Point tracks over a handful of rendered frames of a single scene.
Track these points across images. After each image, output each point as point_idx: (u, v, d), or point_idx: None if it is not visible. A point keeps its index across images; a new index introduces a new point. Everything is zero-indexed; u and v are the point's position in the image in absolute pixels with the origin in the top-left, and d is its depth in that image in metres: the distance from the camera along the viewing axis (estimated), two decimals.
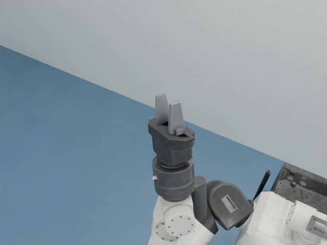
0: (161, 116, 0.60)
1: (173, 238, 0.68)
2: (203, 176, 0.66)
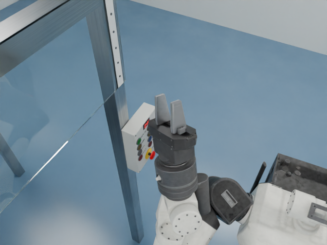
0: (161, 116, 0.60)
1: (179, 237, 0.69)
2: (205, 173, 0.66)
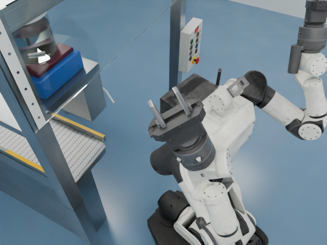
0: (162, 118, 0.59)
1: (221, 185, 0.78)
2: None
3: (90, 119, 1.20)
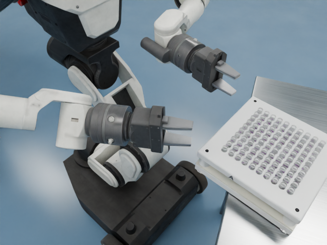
0: (171, 125, 0.60)
1: None
2: None
3: None
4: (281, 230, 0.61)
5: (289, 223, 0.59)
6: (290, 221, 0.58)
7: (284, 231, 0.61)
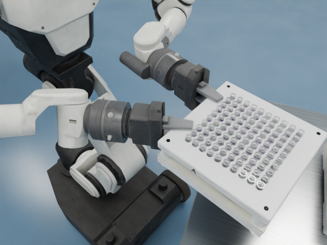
0: (171, 125, 0.60)
1: None
2: None
3: None
4: (251, 231, 0.53)
5: (258, 224, 0.50)
6: (259, 221, 0.50)
7: (254, 233, 0.52)
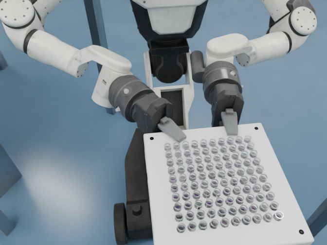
0: (166, 129, 0.60)
1: (83, 72, 0.74)
2: None
3: None
4: None
5: None
6: None
7: None
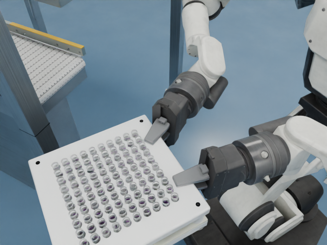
0: (157, 127, 0.60)
1: None
2: (213, 105, 0.70)
3: (58, 4, 0.83)
4: None
5: None
6: None
7: None
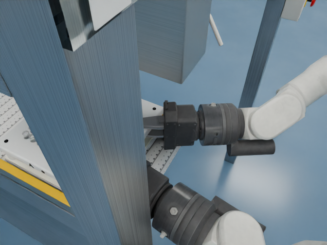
0: (155, 122, 0.61)
1: None
2: (230, 155, 0.62)
3: (178, 78, 0.49)
4: None
5: None
6: None
7: None
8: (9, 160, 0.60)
